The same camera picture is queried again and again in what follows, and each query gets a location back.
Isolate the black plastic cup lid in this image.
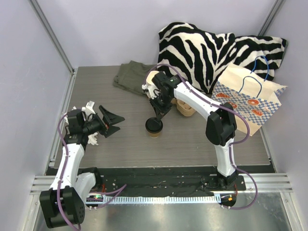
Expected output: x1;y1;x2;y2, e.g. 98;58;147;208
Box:
145;117;163;130

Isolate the single brown paper cup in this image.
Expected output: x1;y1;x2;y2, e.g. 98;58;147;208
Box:
147;130;161;138

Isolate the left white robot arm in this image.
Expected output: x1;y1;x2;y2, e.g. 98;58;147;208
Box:
39;101;125;231

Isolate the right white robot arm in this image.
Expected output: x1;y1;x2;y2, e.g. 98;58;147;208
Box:
142;71;238;190

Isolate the printed paper takeout bag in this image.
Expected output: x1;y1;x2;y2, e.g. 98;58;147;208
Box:
211;56;287;136

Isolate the bundle of white straws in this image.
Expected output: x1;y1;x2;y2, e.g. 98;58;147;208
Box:
72;105;99;146

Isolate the cardboard cup carrier tray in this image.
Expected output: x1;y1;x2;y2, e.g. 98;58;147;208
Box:
171;98;196;117

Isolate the stack of paper cups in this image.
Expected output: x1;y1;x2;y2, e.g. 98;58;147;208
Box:
146;71;159;85

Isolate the olive green folded cloth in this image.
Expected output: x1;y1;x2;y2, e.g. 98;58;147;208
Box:
113;61;156;96

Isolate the zebra print cloth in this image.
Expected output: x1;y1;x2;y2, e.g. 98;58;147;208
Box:
158;22;288;94

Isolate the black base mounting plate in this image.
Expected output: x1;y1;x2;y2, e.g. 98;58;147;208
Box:
98;167;246;197

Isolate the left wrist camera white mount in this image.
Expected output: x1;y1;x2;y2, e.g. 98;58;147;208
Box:
81;101;96;119

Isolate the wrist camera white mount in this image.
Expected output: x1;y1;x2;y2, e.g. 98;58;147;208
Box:
141;84;160;99
81;101;96;119

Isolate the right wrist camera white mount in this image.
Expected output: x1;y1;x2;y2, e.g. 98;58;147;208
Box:
141;84;160;99

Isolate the white slotted cable duct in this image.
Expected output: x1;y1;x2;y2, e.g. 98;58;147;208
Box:
86;194;221;206

